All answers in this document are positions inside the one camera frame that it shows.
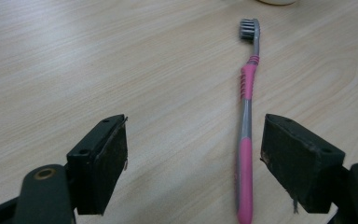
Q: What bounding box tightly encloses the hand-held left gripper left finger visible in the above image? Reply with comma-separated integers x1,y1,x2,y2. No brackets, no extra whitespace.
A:
66,114,129,217

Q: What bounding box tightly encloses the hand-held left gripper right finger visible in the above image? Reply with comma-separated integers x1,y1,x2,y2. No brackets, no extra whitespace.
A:
259,113,346,214

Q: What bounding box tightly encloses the pink and grey toothbrush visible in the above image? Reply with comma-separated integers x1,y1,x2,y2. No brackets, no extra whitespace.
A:
236,18,261,224

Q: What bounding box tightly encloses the white cup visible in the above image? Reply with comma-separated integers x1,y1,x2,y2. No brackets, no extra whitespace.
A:
256,0,297,6

